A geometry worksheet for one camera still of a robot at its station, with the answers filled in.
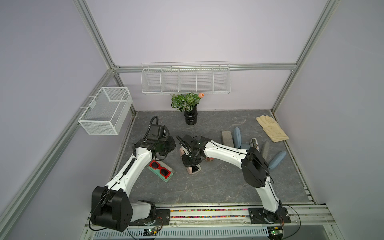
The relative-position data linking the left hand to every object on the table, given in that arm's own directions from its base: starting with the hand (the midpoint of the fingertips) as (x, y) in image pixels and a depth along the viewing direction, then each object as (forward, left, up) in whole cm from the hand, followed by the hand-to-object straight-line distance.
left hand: (176, 146), depth 82 cm
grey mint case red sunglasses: (-8, +13, -16) cm, 22 cm away
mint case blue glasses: (+4, -44, -13) cm, 46 cm away
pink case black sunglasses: (-11, -7, -9) cm, 16 cm away
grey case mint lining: (+11, -33, -13) cm, 37 cm away
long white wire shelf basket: (+43, -6, +15) cm, 46 cm away
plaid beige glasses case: (-15, -16, +12) cm, 25 cm away
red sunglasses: (-9, +8, -13) cm, 18 cm away
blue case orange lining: (-7, -59, -11) cm, 60 cm away
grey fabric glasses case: (-2, -55, -10) cm, 56 cm away
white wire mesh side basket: (+18, +38, +11) cm, 43 cm away
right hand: (-6, -4, -10) cm, 13 cm away
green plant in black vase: (+24, -8, +8) cm, 27 cm away
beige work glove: (+19, -68, -14) cm, 72 cm away
